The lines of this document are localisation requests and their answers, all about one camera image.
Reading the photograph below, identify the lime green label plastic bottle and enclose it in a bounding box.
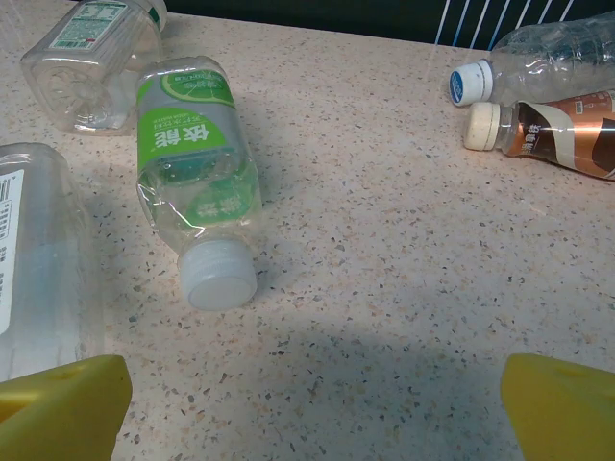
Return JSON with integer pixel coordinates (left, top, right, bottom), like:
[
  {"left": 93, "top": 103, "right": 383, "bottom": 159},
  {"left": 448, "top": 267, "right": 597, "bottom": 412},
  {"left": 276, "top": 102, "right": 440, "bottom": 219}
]
[{"left": 134, "top": 55, "right": 264, "bottom": 311}]

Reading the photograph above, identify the clear bottle green white label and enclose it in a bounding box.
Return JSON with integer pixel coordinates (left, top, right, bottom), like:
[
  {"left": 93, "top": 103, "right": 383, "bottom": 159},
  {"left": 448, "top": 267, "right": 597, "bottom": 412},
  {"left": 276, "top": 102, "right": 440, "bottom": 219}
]
[{"left": 19, "top": 0, "right": 168, "bottom": 138}]

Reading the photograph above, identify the clear bottle white barcode label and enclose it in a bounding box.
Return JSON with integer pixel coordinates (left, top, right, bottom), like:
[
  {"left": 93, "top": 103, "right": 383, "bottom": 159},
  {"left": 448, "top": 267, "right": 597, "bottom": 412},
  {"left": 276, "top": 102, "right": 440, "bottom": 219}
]
[{"left": 0, "top": 142, "right": 106, "bottom": 383}]

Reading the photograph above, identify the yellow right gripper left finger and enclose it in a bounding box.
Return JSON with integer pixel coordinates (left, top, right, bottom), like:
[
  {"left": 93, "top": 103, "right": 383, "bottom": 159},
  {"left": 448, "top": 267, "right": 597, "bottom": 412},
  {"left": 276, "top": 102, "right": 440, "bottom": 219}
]
[{"left": 0, "top": 353, "right": 134, "bottom": 461}]

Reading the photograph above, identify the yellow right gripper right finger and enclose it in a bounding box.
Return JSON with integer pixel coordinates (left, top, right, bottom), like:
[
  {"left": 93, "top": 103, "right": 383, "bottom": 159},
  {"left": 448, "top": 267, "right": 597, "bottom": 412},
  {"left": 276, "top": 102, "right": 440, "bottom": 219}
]
[{"left": 500, "top": 353, "right": 615, "bottom": 461}]

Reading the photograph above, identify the brown foil snack packet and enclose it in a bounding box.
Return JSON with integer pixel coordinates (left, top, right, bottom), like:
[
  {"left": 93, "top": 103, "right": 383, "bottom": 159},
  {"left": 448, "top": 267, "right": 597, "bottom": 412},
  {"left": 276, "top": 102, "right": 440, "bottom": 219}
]
[{"left": 463, "top": 89, "right": 615, "bottom": 182}]

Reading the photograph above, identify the clear crumpled bottle blue cap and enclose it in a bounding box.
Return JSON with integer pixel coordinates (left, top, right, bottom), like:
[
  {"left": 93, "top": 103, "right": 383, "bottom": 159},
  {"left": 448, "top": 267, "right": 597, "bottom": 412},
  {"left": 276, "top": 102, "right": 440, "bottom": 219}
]
[{"left": 449, "top": 10, "right": 615, "bottom": 107}]

